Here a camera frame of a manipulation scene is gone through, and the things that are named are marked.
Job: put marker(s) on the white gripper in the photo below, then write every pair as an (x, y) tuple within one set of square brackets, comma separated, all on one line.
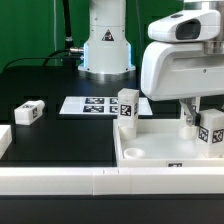
[(177, 71)]

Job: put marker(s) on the white square tabletop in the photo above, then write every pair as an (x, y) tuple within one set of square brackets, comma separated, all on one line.
[(157, 144)]

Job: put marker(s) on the white marker base plate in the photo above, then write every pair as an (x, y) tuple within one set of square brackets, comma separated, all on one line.
[(78, 105)]

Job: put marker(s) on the white U-shaped obstacle fence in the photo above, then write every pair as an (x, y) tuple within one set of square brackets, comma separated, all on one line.
[(208, 178)]

